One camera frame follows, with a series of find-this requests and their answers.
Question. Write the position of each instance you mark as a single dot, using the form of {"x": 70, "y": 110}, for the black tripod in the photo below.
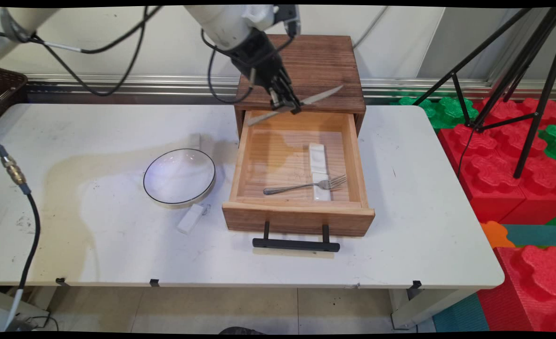
{"x": 539, "y": 111}

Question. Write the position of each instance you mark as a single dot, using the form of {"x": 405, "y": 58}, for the green foam block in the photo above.
{"x": 447, "y": 110}
{"x": 555, "y": 141}

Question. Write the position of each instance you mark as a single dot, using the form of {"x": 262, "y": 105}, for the aluminium wall rail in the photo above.
{"x": 400, "y": 87}

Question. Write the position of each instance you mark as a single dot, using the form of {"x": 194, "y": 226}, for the long white cutlery rest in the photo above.
{"x": 316, "y": 157}

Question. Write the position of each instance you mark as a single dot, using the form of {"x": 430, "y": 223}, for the teal foam mat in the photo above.
{"x": 461, "y": 315}
{"x": 537, "y": 234}

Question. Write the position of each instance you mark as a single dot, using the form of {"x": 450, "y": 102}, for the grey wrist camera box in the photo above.
{"x": 288, "y": 19}

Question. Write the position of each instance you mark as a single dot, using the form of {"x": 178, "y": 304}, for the silver fork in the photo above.
{"x": 292, "y": 187}

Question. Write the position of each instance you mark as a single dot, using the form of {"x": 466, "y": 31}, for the white bowl black rim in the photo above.
{"x": 179, "y": 176}

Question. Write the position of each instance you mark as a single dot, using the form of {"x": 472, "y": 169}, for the large red foam block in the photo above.
{"x": 490, "y": 183}

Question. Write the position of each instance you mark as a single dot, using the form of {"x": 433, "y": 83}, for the silver table knife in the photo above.
{"x": 322, "y": 95}

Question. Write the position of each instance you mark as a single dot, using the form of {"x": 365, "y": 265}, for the light wooden drawer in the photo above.
{"x": 297, "y": 219}

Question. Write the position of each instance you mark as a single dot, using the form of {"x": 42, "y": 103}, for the white table leg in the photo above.
{"x": 33, "y": 306}
{"x": 424, "y": 308}

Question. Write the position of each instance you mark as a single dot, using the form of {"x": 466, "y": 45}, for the dark wooden drawer cabinet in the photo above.
{"x": 315, "y": 61}

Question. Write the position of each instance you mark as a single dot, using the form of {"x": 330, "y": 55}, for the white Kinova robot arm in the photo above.
{"x": 221, "y": 23}

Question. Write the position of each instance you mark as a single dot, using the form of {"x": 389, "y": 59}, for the orange foam piece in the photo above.
{"x": 494, "y": 234}

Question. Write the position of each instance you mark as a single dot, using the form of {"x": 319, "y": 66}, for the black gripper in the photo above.
{"x": 264, "y": 63}

